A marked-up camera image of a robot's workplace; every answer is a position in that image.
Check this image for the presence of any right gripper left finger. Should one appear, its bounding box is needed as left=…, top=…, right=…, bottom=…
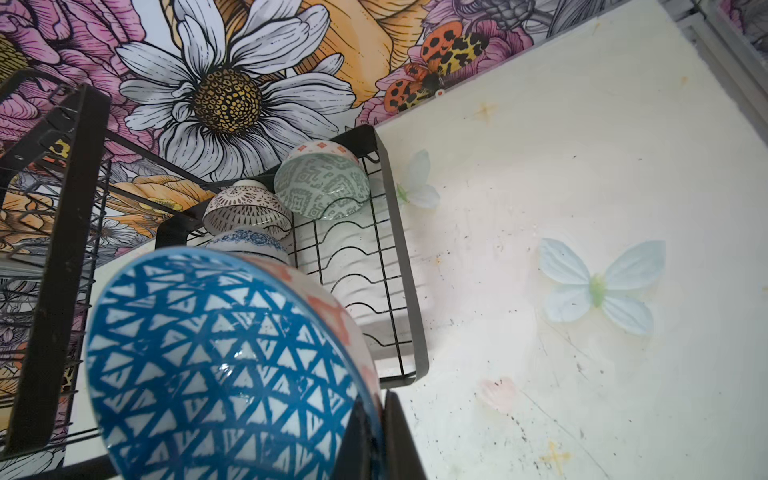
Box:
left=331, top=398, right=373, bottom=480

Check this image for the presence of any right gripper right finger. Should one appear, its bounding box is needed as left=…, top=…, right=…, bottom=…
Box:
left=383, top=390, right=427, bottom=480

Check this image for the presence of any dark blue patterned bowl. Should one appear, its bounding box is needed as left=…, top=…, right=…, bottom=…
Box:
left=86, top=247, right=384, bottom=479

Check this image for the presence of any blue floral bowl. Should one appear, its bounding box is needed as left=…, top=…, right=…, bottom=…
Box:
left=205, top=226, right=289, bottom=264

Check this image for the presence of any maroon patterned white bowl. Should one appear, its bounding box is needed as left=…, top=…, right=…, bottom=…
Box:
left=203, top=179, right=293, bottom=240

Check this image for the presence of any green patterned bowl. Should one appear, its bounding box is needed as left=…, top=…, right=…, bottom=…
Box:
left=274, top=140, right=371, bottom=220

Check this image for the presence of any black wire dish rack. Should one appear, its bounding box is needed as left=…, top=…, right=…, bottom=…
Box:
left=1, top=80, right=428, bottom=479

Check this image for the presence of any aluminium wall corner profile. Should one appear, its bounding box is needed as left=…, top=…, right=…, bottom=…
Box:
left=661, top=0, right=767, bottom=140

